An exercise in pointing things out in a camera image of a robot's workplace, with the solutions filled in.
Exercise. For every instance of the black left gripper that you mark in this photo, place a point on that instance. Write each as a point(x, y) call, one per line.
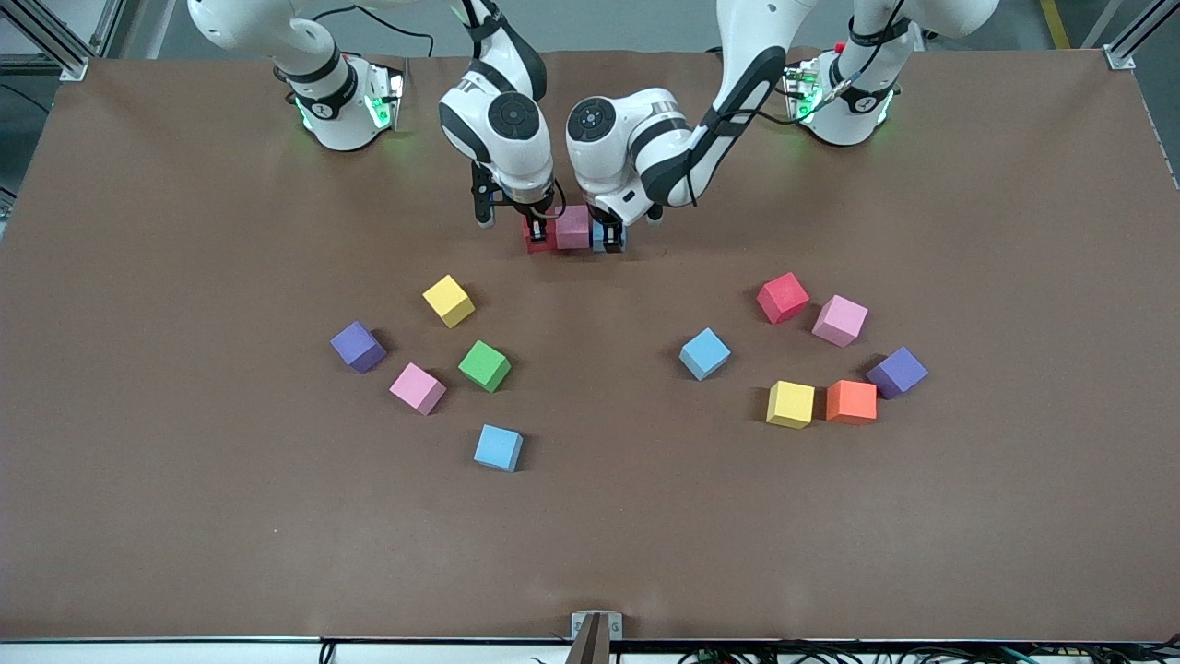
point(607, 230)

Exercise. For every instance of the yellow foam cube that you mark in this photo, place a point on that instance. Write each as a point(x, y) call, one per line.
point(448, 301)
point(791, 404)

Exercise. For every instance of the aluminium frame post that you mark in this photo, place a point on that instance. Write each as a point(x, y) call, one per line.
point(46, 32)
point(1138, 32)

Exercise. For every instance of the pink foam cube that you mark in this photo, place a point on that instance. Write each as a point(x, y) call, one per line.
point(840, 320)
point(418, 388)
point(572, 227)

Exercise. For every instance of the purple foam cube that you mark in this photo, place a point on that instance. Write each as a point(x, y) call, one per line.
point(358, 347)
point(897, 373)

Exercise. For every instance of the orange foam cube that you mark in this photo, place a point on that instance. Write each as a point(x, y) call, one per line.
point(851, 401)

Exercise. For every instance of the base connector box green light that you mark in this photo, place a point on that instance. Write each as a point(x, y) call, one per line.
point(802, 90)
point(385, 97)

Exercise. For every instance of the brown table mat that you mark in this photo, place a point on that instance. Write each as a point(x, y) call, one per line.
point(184, 535)

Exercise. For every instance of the light blue foam cube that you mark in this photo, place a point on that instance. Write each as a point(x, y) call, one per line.
point(704, 353)
point(499, 447)
point(609, 231)

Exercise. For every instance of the green foam cube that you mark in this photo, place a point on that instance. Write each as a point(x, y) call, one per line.
point(484, 365)

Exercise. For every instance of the red foam cube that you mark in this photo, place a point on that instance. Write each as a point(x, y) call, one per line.
point(533, 246)
point(783, 297)

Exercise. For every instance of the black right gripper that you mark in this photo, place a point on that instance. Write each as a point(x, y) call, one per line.
point(529, 208)

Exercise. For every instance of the metal mount bracket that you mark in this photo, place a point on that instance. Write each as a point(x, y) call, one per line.
point(579, 623)

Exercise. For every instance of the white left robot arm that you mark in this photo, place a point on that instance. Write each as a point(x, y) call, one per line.
point(751, 37)

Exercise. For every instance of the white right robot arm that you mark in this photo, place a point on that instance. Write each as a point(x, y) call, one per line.
point(516, 157)

